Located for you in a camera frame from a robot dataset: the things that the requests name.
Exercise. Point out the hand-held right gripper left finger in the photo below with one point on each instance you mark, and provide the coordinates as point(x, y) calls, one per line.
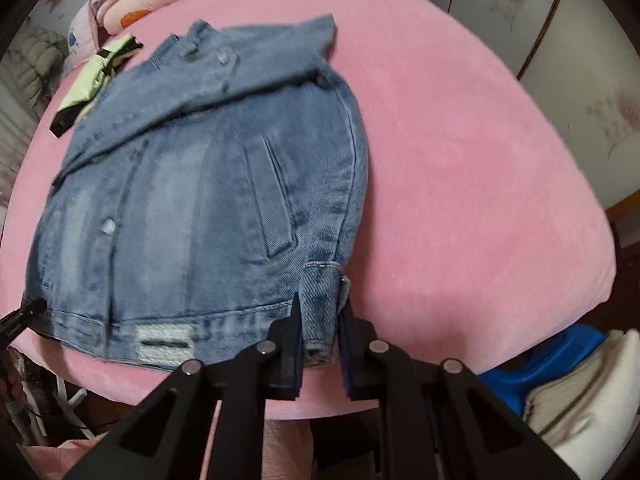
point(287, 360)

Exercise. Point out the white cartoon print pillow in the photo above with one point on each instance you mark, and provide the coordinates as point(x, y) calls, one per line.
point(82, 40)

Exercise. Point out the blue denim jacket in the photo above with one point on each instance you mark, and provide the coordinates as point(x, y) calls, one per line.
point(200, 185)

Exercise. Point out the blue plastic stool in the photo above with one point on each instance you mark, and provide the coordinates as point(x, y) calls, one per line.
point(540, 360)

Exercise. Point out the floral print wardrobe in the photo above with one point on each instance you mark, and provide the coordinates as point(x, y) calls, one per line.
point(565, 35)

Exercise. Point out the white metal rack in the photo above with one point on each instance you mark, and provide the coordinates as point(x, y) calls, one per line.
point(57, 400)

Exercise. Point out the bed with pink sheet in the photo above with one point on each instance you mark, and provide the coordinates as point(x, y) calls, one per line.
point(475, 160)

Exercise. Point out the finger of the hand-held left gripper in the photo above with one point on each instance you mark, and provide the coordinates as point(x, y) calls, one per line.
point(22, 317)

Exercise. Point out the light green folded garment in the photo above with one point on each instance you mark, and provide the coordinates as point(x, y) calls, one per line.
point(87, 85)

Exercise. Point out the cream white cloth bag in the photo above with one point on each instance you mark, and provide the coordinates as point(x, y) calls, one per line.
point(590, 400)

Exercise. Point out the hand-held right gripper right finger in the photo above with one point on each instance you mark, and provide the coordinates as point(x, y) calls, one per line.
point(357, 360)

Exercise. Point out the grey-green puffer jacket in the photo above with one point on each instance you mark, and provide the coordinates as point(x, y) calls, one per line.
point(35, 65)

